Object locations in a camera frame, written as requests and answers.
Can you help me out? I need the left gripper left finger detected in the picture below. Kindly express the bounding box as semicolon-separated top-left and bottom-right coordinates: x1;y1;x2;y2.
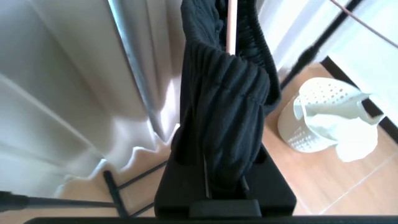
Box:
154;124;209;218

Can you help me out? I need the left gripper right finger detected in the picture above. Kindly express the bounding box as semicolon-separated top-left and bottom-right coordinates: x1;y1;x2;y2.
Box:
242;144;297;218

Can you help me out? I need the black garment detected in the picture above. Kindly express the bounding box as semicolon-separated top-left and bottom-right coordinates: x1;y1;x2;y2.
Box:
178;0;282;194

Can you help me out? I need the black clothes rack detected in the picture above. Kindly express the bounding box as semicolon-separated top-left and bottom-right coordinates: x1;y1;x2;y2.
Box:
0;0;363;218

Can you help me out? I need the white laundry basket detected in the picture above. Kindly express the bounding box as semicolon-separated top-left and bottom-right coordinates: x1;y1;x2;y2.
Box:
277;77;386;154

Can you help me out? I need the white garment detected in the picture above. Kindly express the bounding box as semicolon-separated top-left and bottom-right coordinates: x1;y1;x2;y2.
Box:
303;93;385;163

